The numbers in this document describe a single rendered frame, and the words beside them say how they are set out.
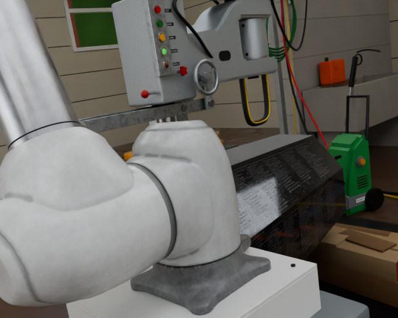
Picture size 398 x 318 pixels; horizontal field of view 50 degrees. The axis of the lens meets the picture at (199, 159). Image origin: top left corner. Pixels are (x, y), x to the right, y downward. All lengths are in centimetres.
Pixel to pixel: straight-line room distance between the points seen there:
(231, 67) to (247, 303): 148
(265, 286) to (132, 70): 125
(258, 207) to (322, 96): 309
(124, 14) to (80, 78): 658
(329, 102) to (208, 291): 409
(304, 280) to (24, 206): 45
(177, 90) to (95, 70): 682
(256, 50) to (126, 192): 174
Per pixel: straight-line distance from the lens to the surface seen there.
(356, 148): 337
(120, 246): 54
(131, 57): 179
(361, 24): 608
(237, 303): 68
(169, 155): 63
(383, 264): 225
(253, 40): 223
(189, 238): 63
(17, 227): 52
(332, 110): 467
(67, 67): 827
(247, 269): 73
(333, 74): 504
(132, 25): 177
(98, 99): 849
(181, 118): 268
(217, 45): 197
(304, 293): 76
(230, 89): 861
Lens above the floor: 123
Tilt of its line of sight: 12 degrees down
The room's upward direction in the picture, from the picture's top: 9 degrees counter-clockwise
